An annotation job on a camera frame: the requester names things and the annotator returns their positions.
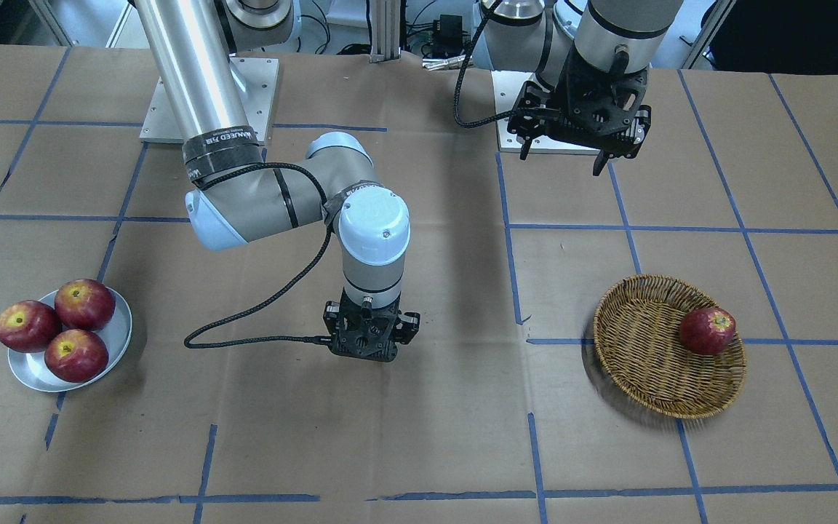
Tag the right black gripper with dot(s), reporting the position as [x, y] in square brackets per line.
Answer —
[332, 319]

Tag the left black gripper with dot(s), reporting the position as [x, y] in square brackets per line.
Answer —
[527, 116]

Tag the red apple on plate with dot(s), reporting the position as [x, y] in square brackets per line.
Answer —
[84, 304]
[29, 326]
[76, 356]

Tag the aluminium frame post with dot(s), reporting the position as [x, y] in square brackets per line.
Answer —
[385, 25]

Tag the red apple in basket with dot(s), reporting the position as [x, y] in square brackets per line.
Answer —
[707, 331]

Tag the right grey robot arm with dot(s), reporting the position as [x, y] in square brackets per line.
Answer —
[238, 198]

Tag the grey round plate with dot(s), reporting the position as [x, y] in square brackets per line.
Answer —
[30, 370]

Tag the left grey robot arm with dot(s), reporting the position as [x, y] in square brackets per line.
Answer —
[536, 36]

